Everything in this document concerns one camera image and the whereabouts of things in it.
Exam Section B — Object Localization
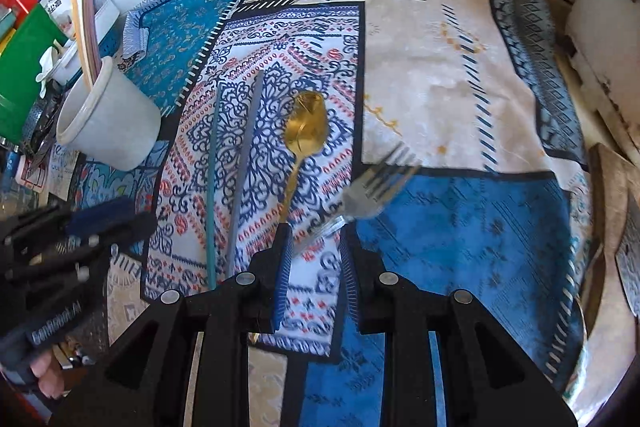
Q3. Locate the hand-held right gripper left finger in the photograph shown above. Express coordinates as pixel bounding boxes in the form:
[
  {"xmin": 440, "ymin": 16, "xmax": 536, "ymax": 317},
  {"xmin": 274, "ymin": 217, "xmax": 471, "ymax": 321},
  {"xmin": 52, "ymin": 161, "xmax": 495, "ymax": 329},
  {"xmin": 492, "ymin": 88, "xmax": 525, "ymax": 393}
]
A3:
[{"xmin": 50, "ymin": 223, "xmax": 294, "ymax": 427}]

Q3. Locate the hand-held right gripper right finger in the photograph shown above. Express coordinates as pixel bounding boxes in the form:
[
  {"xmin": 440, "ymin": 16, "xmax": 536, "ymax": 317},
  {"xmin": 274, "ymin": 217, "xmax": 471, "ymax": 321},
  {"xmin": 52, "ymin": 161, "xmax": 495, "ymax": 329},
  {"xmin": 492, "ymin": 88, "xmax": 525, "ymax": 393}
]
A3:
[{"xmin": 340, "ymin": 232, "xmax": 576, "ymax": 427}]

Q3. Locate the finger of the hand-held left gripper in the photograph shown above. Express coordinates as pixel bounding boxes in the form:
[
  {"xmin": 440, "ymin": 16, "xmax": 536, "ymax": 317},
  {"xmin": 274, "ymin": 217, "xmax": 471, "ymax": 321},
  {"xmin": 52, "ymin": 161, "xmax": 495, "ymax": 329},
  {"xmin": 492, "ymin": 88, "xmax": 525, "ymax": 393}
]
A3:
[
  {"xmin": 70, "ymin": 212, "xmax": 159, "ymax": 254},
  {"xmin": 65, "ymin": 198, "xmax": 137, "ymax": 229}
]

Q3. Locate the white cup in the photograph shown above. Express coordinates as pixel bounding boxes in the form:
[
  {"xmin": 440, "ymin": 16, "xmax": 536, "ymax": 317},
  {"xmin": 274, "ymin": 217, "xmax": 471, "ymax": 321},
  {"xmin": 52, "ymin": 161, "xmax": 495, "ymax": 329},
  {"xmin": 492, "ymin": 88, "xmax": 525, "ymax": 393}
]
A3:
[{"xmin": 55, "ymin": 55, "xmax": 162, "ymax": 172}]

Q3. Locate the silver fork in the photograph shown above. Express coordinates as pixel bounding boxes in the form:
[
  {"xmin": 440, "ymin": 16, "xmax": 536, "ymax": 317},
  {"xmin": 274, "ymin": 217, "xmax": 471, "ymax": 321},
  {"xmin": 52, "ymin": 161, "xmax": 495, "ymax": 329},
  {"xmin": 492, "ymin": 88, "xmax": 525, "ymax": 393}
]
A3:
[{"xmin": 295, "ymin": 144, "xmax": 424, "ymax": 258}]

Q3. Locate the person's left hand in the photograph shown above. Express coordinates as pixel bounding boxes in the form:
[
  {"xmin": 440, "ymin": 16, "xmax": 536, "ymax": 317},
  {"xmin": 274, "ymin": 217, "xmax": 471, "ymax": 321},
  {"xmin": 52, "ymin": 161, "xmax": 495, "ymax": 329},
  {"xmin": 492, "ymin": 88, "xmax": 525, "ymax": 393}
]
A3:
[{"xmin": 29, "ymin": 349, "xmax": 67, "ymax": 401}]

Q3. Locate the teal chopstick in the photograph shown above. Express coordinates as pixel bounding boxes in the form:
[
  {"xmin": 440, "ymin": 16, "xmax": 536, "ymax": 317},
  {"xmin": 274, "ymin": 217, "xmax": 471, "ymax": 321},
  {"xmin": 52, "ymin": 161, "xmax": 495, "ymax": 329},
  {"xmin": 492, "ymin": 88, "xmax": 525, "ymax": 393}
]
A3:
[{"xmin": 207, "ymin": 86, "xmax": 226, "ymax": 291}]

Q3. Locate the grey chopstick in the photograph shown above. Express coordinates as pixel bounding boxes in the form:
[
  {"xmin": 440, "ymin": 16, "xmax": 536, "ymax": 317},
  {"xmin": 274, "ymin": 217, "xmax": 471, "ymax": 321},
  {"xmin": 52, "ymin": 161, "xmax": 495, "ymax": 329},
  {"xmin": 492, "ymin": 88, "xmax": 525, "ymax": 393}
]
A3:
[{"xmin": 225, "ymin": 69, "xmax": 266, "ymax": 281}]

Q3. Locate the gold spoon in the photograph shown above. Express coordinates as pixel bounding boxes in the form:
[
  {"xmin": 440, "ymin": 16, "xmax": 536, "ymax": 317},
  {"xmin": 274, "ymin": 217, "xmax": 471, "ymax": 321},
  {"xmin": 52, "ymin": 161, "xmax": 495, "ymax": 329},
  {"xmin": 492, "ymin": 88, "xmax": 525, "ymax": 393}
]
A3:
[{"xmin": 277, "ymin": 90, "xmax": 329, "ymax": 228}]

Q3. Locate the green metal box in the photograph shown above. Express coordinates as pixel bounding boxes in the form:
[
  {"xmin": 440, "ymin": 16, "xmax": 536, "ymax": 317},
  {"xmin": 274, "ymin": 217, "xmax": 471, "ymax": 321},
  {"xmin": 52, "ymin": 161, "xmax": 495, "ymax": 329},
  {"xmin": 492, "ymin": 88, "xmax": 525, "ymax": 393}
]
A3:
[{"xmin": 0, "ymin": 4, "xmax": 69, "ymax": 144}]

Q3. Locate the patchwork patterned mat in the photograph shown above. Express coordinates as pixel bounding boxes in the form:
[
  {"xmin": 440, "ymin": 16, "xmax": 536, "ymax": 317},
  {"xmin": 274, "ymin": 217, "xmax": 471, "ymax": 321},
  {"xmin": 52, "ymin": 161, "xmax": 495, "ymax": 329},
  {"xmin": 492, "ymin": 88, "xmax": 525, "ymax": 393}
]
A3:
[{"xmin": 75, "ymin": 0, "xmax": 597, "ymax": 427}]

